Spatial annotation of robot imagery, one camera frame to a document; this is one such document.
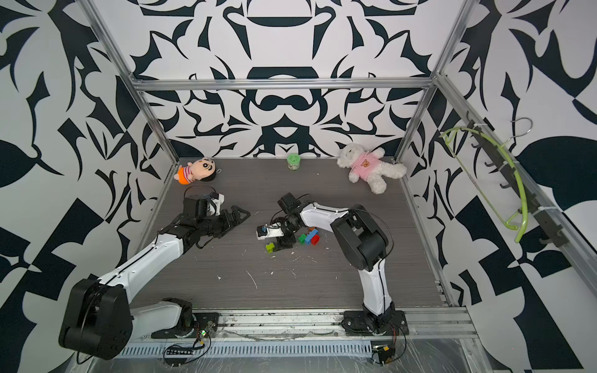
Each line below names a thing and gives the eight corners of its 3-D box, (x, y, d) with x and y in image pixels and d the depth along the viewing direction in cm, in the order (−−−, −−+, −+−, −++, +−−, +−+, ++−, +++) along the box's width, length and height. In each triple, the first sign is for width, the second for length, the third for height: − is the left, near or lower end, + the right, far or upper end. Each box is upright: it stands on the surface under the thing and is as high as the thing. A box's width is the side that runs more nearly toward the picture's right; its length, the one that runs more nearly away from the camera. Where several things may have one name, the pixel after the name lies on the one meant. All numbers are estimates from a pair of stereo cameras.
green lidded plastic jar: (287, 170, 117) (286, 165, 114) (287, 159, 122) (287, 153, 119) (301, 170, 117) (301, 165, 114) (301, 159, 122) (301, 153, 119)
